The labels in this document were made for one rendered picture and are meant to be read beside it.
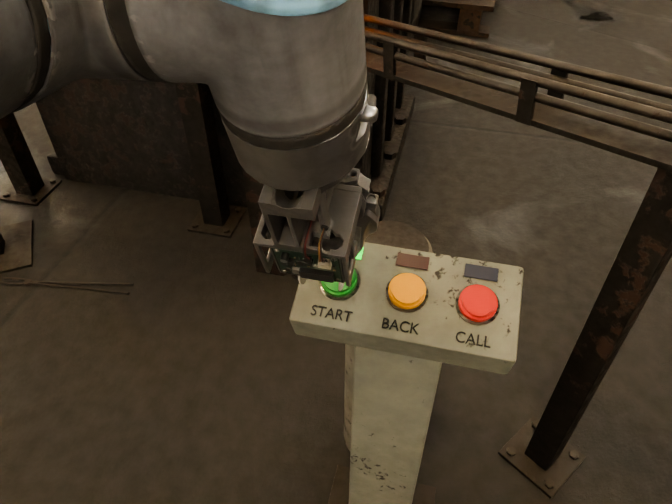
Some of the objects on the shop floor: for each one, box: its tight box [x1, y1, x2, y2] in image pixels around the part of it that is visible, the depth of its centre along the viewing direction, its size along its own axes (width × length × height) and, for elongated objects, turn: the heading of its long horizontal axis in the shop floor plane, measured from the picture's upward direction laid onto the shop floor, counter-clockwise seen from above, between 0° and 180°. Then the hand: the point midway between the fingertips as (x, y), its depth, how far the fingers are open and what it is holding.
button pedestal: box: [289, 242, 524, 504], centre depth 80 cm, size 16×24×62 cm, turn 76°
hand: (335, 252), depth 56 cm, fingers closed
